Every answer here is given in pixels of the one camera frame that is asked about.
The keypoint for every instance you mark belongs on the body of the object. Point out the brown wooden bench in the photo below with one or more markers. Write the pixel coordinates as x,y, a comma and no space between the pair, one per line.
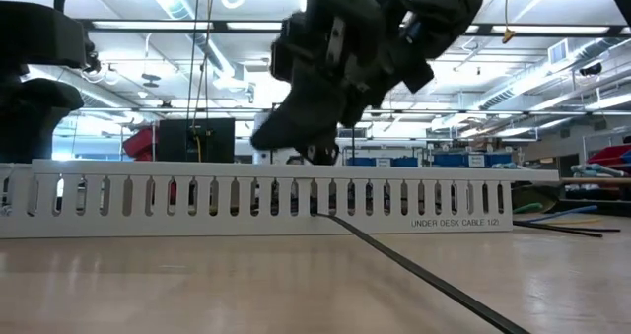
596,180

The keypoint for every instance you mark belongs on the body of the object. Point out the black station frame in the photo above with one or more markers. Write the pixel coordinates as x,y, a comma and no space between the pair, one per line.
353,142

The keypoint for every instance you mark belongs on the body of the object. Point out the blue bin shelf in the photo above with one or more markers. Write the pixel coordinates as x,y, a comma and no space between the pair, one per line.
453,160

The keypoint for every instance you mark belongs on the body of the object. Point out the yellow hanging tag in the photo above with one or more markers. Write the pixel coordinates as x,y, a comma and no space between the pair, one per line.
508,36

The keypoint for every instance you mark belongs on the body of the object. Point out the overhead light bar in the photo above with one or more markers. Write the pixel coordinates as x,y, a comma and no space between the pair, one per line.
197,26

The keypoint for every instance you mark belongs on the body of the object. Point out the silver ventilation duct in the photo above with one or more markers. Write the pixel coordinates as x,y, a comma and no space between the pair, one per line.
170,4
532,80

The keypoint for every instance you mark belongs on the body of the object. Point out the pale material roll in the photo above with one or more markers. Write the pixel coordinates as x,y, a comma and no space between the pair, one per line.
591,170
508,166

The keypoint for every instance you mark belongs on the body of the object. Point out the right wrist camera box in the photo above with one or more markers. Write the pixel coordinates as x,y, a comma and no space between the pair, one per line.
345,4

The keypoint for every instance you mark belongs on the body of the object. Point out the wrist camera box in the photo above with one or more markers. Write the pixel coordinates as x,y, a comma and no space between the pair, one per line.
345,4
39,33

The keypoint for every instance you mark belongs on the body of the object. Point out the white vent grille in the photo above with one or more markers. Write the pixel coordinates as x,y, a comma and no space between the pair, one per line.
558,52

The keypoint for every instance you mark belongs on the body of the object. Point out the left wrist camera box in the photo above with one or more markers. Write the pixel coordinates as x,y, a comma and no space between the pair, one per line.
39,33

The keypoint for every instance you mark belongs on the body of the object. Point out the black ceiling camera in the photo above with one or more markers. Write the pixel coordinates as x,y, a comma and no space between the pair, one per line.
590,69
93,64

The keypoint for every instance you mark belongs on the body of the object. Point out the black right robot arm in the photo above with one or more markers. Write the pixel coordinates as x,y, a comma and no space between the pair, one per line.
443,9

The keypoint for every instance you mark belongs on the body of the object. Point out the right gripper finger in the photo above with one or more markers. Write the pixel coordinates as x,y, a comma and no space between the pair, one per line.
305,122

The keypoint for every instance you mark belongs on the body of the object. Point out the black monitor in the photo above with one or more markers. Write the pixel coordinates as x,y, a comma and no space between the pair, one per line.
172,142

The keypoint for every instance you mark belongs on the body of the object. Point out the ceiling pendant fixture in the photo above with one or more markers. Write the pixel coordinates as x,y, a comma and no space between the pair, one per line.
150,80

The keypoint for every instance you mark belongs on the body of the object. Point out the dark safety glasses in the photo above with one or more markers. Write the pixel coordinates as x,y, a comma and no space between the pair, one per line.
535,196

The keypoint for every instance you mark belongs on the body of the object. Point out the white pillar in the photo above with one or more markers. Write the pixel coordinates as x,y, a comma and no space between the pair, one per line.
261,156

